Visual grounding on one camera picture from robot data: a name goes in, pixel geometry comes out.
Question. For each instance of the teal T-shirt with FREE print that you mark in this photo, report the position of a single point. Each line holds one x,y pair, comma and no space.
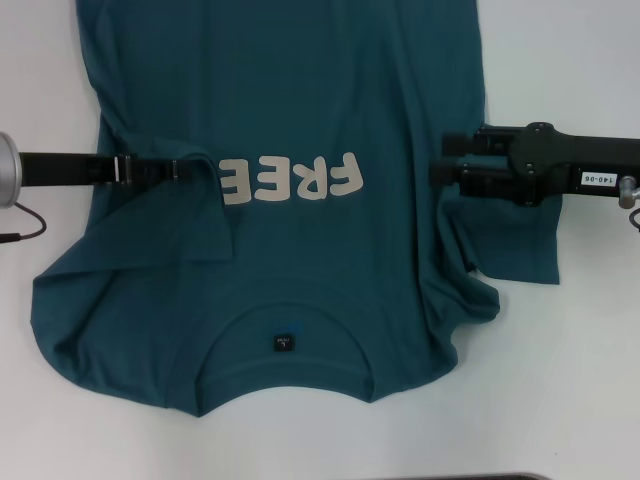
300,75

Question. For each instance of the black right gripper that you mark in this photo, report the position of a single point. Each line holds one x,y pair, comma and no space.
555,162

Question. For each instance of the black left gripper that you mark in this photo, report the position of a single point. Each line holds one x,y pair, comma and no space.
65,170

